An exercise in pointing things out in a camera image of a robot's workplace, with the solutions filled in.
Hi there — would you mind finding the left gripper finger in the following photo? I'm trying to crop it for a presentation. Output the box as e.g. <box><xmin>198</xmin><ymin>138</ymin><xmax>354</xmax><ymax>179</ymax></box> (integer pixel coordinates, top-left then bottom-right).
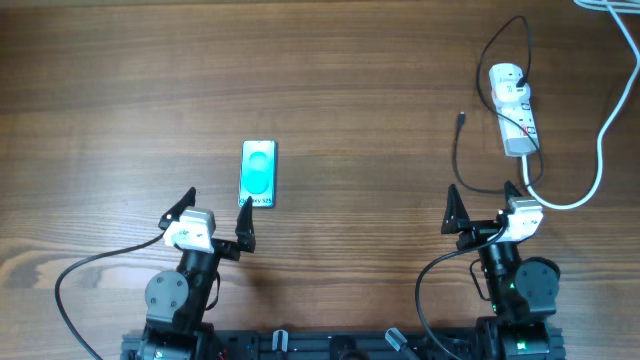
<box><xmin>235</xmin><ymin>202</ymin><xmax>256</xmax><ymax>253</ymax></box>
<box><xmin>158</xmin><ymin>187</ymin><xmax>196</xmax><ymax>230</ymax></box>

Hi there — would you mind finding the teal screen Samsung smartphone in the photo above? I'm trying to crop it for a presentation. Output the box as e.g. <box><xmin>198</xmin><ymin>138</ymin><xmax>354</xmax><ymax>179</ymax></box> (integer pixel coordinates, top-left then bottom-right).
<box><xmin>238</xmin><ymin>139</ymin><xmax>277</xmax><ymax>208</ymax></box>

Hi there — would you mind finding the black USB charging cable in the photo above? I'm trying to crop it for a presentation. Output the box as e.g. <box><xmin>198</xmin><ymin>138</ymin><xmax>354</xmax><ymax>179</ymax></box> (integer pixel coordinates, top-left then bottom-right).
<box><xmin>452</xmin><ymin>15</ymin><xmax>545</xmax><ymax>195</ymax></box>

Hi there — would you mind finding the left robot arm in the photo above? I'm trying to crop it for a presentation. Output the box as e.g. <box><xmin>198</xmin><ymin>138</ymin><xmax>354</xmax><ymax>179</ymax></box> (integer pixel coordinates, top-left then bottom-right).
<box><xmin>121</xmin><ymin>188</ymin><xmax>256</xmax><ymax>360</ymax></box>

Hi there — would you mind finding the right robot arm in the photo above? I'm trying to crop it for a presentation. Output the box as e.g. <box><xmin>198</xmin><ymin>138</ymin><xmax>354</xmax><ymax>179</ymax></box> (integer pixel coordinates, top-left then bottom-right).
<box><xmin>441</xmin><ymin>182</ymin><xmax>566</xmax><ymax>360</ymax></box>

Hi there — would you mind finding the white USB charger plug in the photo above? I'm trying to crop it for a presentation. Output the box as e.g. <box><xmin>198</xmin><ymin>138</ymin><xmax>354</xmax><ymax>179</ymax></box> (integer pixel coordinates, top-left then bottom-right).
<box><xmin>491</xmin><ymin>81</ymin><xmax>531</xmax><ymax>108</ymax></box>

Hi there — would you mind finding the white power strip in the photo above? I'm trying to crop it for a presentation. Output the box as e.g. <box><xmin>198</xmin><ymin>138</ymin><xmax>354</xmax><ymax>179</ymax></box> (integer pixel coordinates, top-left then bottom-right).
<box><xmin>489</xmin><ymin>63</ymin><xmax>539</xmax><ymax>157</ymax></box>

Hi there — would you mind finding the black right camera cable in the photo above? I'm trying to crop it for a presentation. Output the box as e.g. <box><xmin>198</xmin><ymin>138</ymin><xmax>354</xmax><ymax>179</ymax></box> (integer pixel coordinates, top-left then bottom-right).
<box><xmin>414</xmin><ymin>214</ymin><xmax>510</xmax><ymax>360</ymax></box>

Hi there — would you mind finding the black camera cable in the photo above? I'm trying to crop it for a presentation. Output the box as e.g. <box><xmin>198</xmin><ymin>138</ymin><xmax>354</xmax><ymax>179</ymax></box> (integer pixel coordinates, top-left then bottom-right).
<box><xmin>414</xmin><ymin>214</ymin><xmax>510</xmax><ymax>360</ymax></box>
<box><xmin>54</xmin><ymin>232</ymin><xmax>166</xmax><ymax>360</ymax></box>

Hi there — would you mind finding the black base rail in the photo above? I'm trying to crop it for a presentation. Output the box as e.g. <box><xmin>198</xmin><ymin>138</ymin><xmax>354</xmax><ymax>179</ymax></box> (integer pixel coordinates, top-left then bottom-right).
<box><xmin>121</xmin><ymin>318</ymin><xmax>566</xmax><ymax>360</ymax></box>

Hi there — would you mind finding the white power strip cord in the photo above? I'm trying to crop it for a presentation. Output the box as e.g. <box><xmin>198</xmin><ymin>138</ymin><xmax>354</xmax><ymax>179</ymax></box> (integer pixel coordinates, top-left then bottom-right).
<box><xmin>521</xmin><ymin>0</ymin><xmax>640</xmax><ymax>211</ymax></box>

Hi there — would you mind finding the black left camera cable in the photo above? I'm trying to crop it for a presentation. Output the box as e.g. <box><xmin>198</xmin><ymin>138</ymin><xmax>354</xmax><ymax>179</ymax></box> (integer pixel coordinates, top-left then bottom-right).
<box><xmin>54</xmin><ymin>232</ymin><xmax>166</xmax><ymax>360</ymax></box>

